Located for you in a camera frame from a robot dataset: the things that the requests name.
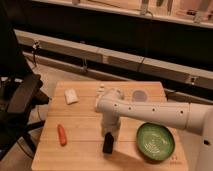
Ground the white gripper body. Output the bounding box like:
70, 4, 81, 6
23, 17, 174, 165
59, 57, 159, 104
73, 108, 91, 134
101, 114, 121, 136

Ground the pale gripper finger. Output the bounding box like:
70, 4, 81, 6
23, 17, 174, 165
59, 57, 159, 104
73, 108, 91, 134
113, 132, 119, 143
101, 130, 106, 138

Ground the black eraser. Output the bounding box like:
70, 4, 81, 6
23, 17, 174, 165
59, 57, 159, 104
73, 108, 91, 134
103, 132, 114, 154

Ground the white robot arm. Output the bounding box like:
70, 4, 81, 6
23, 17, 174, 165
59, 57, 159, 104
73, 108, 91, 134
96, 89, 213, 171

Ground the white ceramic cup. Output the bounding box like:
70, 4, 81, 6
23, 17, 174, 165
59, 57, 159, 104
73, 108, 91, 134
132, 90, 148, 102

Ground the small white bottle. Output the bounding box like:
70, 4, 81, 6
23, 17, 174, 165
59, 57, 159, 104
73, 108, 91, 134
96, 84, 105, 97

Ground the wooden table board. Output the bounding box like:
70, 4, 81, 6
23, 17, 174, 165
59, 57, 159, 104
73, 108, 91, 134
32, 81, 188, 171

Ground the green bowl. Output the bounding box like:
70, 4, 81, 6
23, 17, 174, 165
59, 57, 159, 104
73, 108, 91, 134
136, 123, 175, 161

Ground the orange carrot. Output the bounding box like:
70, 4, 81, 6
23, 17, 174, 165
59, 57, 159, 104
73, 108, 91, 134
57, 124, 67, 146

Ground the black office chair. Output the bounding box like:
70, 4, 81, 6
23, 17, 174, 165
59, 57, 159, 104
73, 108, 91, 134
0, 3, 49, 161

